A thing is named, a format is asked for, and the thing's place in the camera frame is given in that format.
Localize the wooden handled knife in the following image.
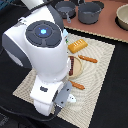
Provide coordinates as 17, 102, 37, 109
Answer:
78, 55, 98, 63

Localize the large grey pot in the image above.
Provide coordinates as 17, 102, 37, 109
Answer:
78, 2, 101, 24

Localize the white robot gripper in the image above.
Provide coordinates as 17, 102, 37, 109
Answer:
30, 77, 72, 116

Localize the tan round plate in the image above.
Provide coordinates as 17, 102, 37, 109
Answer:
69, 56, 83, 79

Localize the beige woven placemat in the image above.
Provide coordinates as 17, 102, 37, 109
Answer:
12, 30, 116, 128

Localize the cream bowl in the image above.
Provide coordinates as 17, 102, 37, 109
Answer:
116, 4, 128, 30

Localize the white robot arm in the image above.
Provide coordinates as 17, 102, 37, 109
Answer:
2, 0, 71, 116

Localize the yellow bread loaf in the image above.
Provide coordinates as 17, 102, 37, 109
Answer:
68, 39, 88, 53

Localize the white toy fish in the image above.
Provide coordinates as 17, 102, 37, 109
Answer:
67, 94, 76, 102

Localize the red toy sausage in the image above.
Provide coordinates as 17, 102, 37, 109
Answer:
69, 56, 74, 76

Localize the small grey saucepan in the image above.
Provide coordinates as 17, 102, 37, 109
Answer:
55, 1, 76, 23

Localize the light blue milk carton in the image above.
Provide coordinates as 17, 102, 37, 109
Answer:
63, 29, 68, 43

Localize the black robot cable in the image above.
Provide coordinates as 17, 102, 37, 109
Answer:
0, 105, 64, 122

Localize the wooden handled fork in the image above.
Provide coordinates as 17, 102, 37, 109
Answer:
70, 81, 85, 90

